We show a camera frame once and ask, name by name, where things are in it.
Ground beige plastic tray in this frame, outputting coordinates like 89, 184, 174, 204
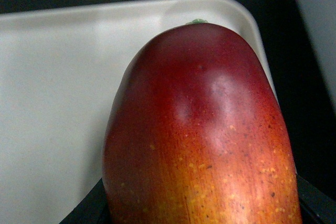
1, 0, 270, 223

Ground dark red yellow mango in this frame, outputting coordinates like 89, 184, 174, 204
102, 23, 302, 223

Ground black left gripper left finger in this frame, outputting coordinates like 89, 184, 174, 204
60, 179, 110, 224

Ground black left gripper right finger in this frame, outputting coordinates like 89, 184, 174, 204
297, 174, 336, 224

